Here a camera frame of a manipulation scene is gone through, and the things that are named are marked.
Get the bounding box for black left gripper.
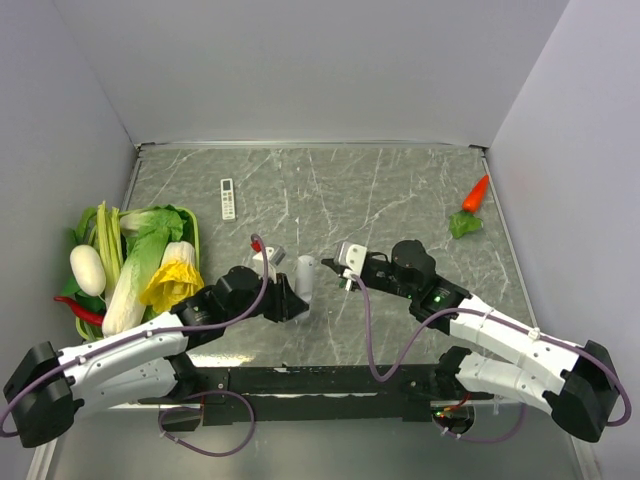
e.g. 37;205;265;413
225;269;309;324

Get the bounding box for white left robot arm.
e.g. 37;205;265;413
1;260;314;448

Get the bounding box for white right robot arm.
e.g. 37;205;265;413
322;240;632;443

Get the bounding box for small white remote control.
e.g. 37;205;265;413
220;178;236;222

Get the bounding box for yellow green napa cabbage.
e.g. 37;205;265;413
140;241;204;313

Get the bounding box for orange toy carrot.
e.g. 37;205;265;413
462;174;490;214

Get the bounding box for large green napa cabbage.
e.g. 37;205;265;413
102;206;198;337

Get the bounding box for pale green celery stalks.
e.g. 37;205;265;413
96;201;124;291

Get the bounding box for white eggplant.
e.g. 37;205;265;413
70;245;106;297

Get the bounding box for red chili pepper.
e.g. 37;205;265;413
53;296;104;327

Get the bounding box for green plastic basket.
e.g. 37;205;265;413
61;206;199;342

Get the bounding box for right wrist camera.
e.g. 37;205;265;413
334;241;368;291

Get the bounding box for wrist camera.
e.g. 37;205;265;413
252;246;286;282
334;241;368;291

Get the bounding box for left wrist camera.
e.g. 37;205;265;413
252;246;286;282

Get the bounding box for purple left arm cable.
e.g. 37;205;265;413
0;232;269;439

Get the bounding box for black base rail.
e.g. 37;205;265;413
141;364;493;426

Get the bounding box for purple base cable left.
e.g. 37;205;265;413
157;388;257;458

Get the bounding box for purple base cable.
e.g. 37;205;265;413
434;394;527;445
157;388;257;458

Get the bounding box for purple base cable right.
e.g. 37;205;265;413
434;394;527;445

